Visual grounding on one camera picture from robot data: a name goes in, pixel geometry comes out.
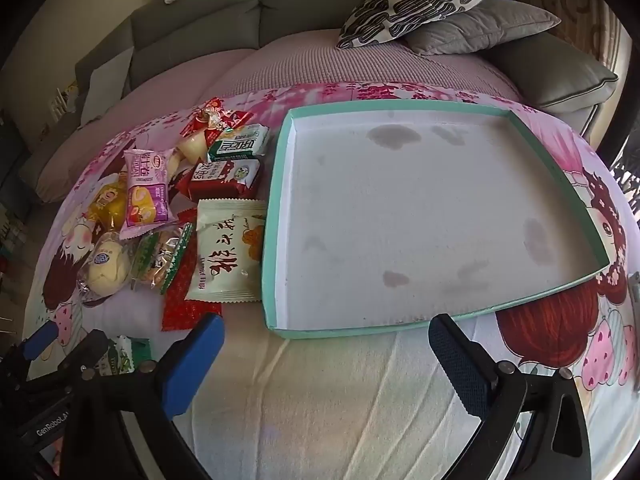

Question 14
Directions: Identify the green cookie packet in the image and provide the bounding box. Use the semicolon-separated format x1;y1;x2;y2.
206;124;271;162

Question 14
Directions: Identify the green white biscuit packet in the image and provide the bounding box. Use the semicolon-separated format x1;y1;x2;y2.
97;335;151;377

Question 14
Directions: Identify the white pillow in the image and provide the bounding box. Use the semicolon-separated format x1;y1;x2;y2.
80;47;135;126

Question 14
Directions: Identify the shallow teal cardboard box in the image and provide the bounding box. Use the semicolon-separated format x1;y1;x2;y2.
261;99;611;337

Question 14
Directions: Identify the pink printed blanket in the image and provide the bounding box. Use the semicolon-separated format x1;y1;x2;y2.
25;80;640;480

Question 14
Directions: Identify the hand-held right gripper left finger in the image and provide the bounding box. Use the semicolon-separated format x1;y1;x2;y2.
65;312;226;480

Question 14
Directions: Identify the black white patterned cushion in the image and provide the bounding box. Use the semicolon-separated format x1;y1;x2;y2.
336;0;496;50

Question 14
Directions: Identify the yellow foil snack packet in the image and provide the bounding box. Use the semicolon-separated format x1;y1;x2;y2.
87;172;128;233

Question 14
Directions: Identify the yellow jelly cup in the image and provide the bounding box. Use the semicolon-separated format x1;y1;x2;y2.
177;127;223;163

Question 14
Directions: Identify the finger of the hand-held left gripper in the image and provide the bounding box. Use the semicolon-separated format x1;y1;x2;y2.
55;330;110;384
0;320;60;391

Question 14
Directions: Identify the pink knitted sofa cover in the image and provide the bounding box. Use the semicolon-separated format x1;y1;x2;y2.
37;27;523;203

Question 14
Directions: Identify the red cartoon snack packet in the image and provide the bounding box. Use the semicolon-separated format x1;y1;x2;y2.
180;96;236;138

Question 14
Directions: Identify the grey cushion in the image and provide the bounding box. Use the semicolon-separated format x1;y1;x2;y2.
402;0;562;56

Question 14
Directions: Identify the orange cream snack packet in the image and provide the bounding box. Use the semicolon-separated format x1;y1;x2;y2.
130;222;196;295

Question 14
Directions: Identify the grey sofa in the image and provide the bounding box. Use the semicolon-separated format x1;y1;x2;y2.
15;0;621;201

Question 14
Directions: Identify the round pastry clear packet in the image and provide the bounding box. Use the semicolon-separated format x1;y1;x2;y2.
75;230;138;306

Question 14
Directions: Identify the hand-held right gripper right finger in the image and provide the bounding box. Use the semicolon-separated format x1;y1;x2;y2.
428;313;596;480

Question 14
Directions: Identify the red gold patterned packet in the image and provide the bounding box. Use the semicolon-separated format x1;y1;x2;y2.
160;207;223;333

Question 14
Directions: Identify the pink cake packet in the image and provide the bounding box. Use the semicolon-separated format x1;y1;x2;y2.
120;149;180;241

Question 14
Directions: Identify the dark red biscuit packet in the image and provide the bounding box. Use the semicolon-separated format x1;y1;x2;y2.
186;159;262;201

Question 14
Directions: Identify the cream white snack packet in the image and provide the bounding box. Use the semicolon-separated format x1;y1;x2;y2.
184;199;268;303

